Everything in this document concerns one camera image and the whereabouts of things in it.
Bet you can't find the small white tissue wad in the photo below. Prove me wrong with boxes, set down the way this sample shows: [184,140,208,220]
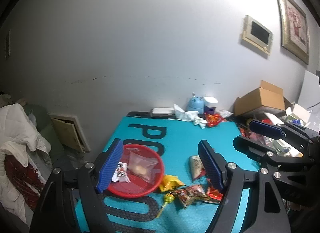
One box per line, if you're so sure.
[219,109,233,119]

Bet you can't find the yellow green lollipop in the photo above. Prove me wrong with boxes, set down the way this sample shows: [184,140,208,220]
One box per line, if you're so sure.
[156,193,175,218]

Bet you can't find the white board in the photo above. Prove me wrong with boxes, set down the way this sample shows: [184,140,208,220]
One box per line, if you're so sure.
[298,70,320,112]

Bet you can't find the white flat box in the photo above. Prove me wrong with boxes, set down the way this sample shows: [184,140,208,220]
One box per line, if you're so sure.
[151,107,174,117]

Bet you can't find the red spicy snack packet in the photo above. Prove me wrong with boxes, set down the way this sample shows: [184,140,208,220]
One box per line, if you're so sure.
[171,184,210,208]

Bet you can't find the white framed wall panel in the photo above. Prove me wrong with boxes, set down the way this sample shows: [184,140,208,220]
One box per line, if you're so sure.
[241,15,273,55]

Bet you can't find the gold framed picture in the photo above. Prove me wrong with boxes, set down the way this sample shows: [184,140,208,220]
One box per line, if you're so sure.
[277,0,310,65]

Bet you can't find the open cardboard box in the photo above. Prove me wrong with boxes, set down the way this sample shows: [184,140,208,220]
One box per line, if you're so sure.
[233,80,285,117]

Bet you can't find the red candy wrapper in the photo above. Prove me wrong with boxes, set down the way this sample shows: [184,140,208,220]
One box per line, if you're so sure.
[205,113,226,127]

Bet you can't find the red plaid garment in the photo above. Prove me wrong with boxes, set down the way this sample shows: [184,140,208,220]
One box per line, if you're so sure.
[4,155,44,211]

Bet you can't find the white red snack bag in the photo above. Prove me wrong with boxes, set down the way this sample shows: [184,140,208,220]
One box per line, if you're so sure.
[189,156,206,180]

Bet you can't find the small white red snack packet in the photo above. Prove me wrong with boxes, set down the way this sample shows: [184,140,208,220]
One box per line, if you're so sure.
[112,162,131,183]

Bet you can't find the white jar blue label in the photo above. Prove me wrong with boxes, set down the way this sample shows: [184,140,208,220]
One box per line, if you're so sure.
[203,96,219,115]

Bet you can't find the blue round humidifier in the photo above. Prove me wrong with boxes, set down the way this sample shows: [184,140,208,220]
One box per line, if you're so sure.
[186,93,204,114]

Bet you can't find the white quilted jacket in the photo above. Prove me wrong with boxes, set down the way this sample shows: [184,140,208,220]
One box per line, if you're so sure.
[1,103,51,223]

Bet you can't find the yellow snack packet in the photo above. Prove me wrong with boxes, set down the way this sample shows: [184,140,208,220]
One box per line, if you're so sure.
[159,174,185,192]

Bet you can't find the red plastic basket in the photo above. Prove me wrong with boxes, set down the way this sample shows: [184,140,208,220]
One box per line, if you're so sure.
[107,144,164,198]

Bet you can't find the teal bubble mailer mat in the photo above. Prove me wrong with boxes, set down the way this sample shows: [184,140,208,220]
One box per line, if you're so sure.
[82,117,259,232]

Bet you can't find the wall access hatch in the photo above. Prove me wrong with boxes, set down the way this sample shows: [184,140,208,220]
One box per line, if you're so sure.
[49,113,91,153]

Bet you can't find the clear bag with pastry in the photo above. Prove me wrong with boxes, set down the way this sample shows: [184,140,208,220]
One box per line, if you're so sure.
[127,152,158,183]

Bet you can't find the crumpled white tissue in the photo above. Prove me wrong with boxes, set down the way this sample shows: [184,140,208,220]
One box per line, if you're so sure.
[174,104,208,129]

